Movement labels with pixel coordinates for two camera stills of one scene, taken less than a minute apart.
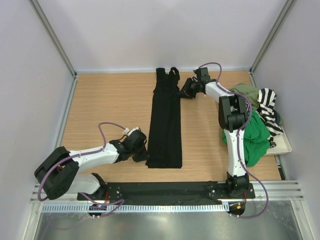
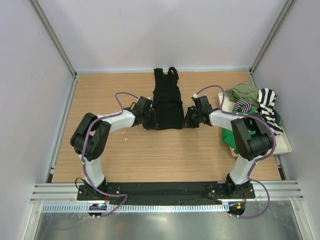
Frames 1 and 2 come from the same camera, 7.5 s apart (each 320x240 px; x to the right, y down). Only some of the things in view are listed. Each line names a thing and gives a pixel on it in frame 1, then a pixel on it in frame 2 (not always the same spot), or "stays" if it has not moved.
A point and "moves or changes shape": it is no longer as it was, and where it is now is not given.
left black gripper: (144, 156) to (154, 124)
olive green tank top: (251, 92) stays
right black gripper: (185, 88) to (188, 124)
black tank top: (165, 139) moves or changes shape
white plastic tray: (283, 145) stays
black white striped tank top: (266, 113) stays
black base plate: (183, 191) stays
